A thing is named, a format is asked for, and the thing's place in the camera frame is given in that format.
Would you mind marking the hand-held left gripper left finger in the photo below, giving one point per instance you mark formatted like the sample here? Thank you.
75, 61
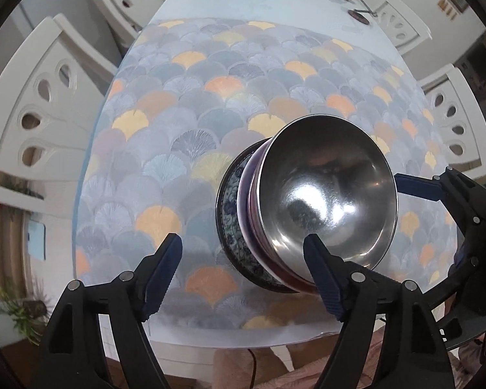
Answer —
162, 275

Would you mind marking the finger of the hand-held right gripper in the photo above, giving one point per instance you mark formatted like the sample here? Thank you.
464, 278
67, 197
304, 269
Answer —
453, 277
417, 186

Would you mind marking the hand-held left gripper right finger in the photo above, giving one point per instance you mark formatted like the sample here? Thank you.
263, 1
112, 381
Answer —
324, 275

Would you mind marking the blue floral plate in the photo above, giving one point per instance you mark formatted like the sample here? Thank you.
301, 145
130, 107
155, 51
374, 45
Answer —
222, 229
217, 206
229, 210

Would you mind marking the blue steel bowl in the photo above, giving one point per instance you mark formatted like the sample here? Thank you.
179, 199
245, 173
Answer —
328, 194

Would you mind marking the fan-patterned table mat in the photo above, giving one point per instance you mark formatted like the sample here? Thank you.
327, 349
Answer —
166, 129

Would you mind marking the potted green plant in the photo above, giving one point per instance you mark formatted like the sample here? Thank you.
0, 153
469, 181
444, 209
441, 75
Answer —
20, 312

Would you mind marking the dark red round coaster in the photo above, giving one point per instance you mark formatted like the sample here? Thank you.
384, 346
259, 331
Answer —
358, 16

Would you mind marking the metal tool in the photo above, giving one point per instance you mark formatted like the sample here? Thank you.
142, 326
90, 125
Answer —
366, 6

